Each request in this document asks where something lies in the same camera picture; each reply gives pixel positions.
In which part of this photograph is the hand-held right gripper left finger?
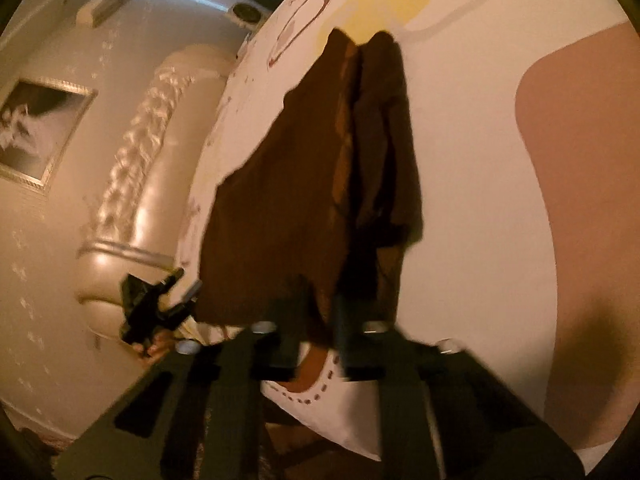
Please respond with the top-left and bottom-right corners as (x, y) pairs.
(52, 282), (331, 480)

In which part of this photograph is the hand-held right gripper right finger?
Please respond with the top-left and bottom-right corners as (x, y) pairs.
(332, 287), (587, 480)

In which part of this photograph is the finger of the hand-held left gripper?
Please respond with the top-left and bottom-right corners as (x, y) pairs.
(167, 281), (204, 323)
(150, 268), (185, 302)

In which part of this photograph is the brown plaid garment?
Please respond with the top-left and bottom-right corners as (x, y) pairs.
(197, 27), (427, 357)

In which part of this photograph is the cream tufted leather headboard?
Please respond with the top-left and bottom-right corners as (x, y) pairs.
(75, 42), (237, 347)

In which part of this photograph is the white patterned bed quilt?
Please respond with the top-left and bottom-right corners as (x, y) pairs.
(175, 0), (640, 462)

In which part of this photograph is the small white fan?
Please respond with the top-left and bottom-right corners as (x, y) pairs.
(229, 2), (269, 30)

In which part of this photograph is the framed wall picture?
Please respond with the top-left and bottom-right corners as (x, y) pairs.
(0, 77), (99, 195)

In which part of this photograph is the white wall air conditioner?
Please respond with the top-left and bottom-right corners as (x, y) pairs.
(76, 0), (135, 27)

